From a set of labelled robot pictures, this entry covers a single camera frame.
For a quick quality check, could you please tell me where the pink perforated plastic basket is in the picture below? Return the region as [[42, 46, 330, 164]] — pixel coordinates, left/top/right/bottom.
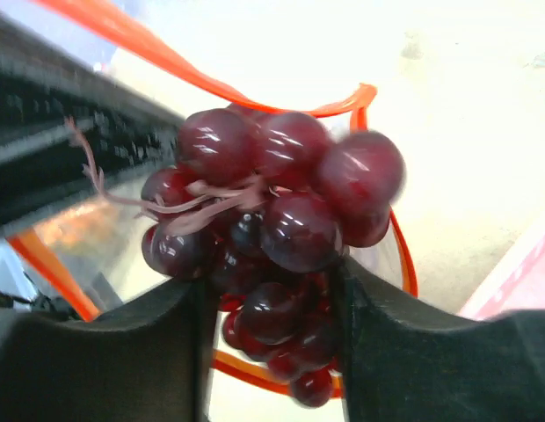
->
[[458, 226, 545, 320]]

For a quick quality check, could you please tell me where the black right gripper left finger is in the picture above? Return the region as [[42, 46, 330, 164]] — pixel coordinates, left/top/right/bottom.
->
[[0, 279, 217, 421]]

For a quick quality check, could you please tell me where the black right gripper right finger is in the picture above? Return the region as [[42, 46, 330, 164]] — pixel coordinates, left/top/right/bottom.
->
[[331, 257, 545, 421]]

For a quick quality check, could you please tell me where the red purple grape bunch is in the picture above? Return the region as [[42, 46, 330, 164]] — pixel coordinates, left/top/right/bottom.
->
[[65, 103, 408, 409]]

